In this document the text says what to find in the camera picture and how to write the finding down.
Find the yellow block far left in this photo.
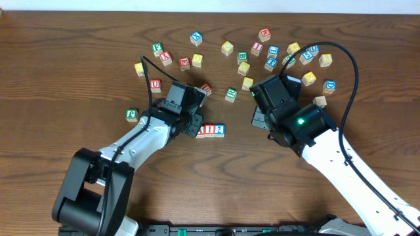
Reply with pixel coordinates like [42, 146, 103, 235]
[134, 63, 144, 77]

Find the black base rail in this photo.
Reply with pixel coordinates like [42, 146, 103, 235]
[136, 224, 316, 236]

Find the yellow block right lower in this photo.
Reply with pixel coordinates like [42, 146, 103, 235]
[301, 71, 316, 87]

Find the red X block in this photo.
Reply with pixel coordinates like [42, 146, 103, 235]
[159, 51, 173, 66]

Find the red A block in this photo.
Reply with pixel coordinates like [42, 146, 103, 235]
[196, 125, 205, 138]

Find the yellow block with animal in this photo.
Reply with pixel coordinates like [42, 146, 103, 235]
[287, 42, 301, 55]

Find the green B block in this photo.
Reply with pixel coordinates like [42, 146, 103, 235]
[237, 51, 249, 64]

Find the green Z block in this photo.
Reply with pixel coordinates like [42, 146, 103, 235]
[282, 54, 296, 69]

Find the green 7 block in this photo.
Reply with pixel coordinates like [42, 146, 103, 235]
[312, 96, 327, 108]

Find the blue 5 block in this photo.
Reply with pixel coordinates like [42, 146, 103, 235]
[299, 50, 314, 65]

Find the blue d block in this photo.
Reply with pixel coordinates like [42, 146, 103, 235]
[322, 80, 337, 94]
[307, 45, 320, 56]

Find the blue D block lower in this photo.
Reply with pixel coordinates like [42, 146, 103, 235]
[322, 80, 337, 94]

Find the yellow block top middle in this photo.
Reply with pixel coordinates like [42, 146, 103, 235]
[221, 41, 234, 56]

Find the blue D block upper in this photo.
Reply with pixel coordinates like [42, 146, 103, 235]
[307, 45, 320, 56]

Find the yellow block beside Q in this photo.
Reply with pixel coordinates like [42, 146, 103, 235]
[192, 54, 203, 68]

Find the red u block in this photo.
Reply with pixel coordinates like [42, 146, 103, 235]
[200, 83, 212, 96]
[150, 79, 162, 93]

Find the red i block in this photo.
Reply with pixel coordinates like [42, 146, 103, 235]
[204, 125, 215, 138]
[251, 42, 263, 56]

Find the red U block centre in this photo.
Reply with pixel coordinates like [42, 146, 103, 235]
[200, 83, 212, 96]

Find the red Q block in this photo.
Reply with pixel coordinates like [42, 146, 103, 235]
[179, 57, 190, 71]

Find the green J block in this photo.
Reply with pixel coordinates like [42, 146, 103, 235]
[125, 109, 138, 123]

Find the blue 2 block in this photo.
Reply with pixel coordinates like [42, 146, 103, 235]
[215, 125, 226, 138]

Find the yellow block centre upper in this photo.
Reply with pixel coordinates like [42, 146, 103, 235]
[238, 62, 251, 76]

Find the blue X block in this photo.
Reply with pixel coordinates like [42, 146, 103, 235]
[190, 31, 203, 47]

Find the green F block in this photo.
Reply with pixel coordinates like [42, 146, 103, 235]
[152, 42, 163, 57]

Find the yellow block centre lower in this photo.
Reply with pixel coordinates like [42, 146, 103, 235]
[241, 77, 254, 90]

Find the red U block left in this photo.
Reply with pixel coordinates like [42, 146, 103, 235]
[150, 79, 162, 93]

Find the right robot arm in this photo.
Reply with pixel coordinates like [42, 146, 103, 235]
[250, 75, 419, 235]

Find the red H block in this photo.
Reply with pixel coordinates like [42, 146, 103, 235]
[259, 28, 272, 42]

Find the blue T block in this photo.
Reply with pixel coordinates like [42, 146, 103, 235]
[264, 57, 278, 71]

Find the green R block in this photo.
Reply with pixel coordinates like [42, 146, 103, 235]
[225, 88, 238, 103]

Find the blue L block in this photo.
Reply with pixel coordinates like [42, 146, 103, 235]
[267, 45, 280, 59]

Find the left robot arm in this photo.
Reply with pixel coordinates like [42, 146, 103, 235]
[52, 81, 207, 236]

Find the yellow B block far right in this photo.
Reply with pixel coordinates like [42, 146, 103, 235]
[319, 54, 333, 68]

